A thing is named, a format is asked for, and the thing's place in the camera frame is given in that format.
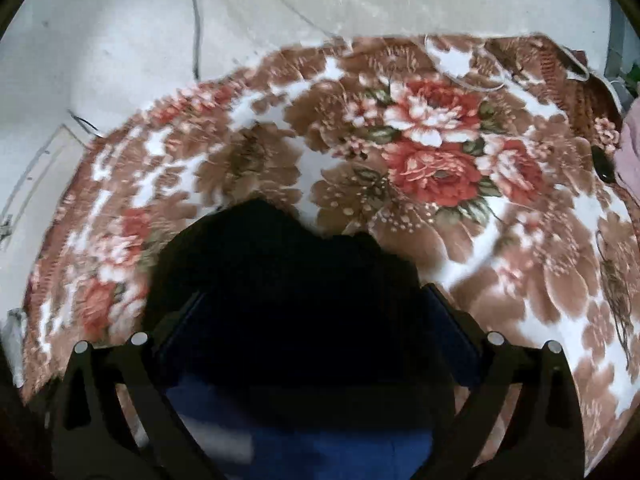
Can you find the black small device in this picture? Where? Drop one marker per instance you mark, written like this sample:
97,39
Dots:
602,165

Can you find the floral blanket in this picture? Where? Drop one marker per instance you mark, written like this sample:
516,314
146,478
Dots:
400,160

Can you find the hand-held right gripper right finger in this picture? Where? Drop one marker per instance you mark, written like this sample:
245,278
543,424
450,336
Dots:
452,332

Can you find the pink cloth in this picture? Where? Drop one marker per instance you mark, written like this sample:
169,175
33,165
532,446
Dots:
631,145

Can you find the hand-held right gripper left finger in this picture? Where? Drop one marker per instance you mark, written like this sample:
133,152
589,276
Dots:
187,332

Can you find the blue and black shirt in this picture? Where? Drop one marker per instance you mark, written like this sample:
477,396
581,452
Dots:
300,335

